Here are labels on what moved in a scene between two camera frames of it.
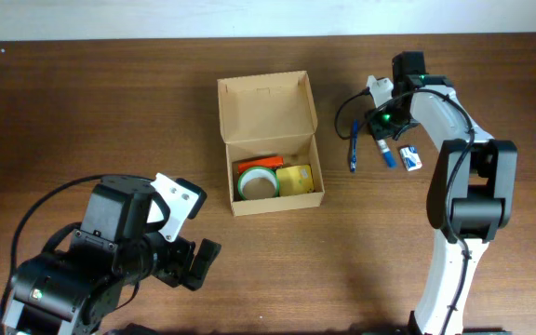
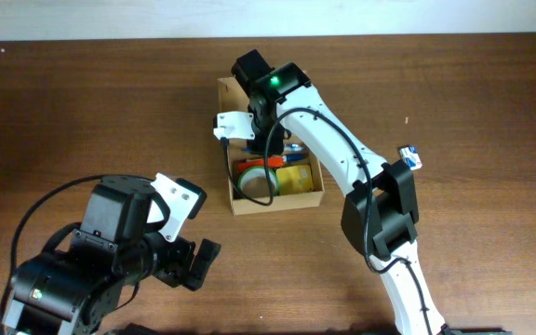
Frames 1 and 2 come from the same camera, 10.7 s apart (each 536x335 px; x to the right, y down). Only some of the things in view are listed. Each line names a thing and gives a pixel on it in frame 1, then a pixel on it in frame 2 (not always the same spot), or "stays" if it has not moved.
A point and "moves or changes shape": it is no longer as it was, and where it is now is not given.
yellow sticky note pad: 294,180 stays
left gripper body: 182,262 stays
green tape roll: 258,182 stays
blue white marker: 388,154 → 292,157
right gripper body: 384,128 → 264,143
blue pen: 354,152 moves or changes shape
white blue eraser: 409,157 stays
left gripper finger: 207,251 stays
